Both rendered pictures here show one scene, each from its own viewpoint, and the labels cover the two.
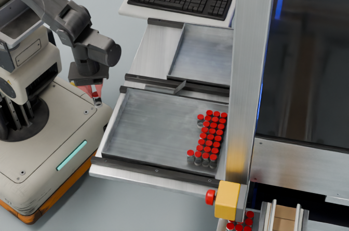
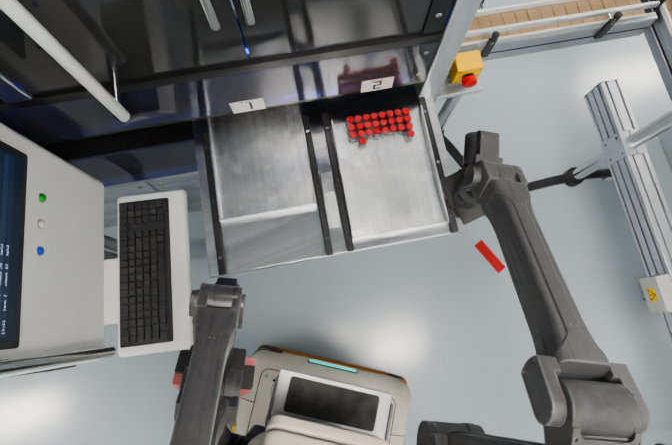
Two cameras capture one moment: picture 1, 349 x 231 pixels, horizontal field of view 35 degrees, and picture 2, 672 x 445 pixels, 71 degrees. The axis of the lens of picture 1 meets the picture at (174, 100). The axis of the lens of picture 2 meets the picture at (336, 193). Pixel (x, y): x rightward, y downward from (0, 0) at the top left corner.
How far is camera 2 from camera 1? 1.36 m
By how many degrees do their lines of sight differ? 49
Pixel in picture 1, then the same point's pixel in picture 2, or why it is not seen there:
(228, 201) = (476, 56)
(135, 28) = (73, 425)
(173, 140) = (392, 165)
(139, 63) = (299, 251)
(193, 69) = (285, 184)
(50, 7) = (523, 191)
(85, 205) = (352, 341)
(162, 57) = (278, 228)
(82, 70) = not seen: hidden behind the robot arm
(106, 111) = (263, 357)
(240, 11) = not seen: outside the picture
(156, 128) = (385, 188)
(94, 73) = not seen: hidden behind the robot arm
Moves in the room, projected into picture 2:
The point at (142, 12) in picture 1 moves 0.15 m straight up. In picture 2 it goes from (184, 310) to (165, 309)
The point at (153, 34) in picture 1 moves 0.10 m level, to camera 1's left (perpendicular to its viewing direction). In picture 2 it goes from (243, 257) to (258, 291)
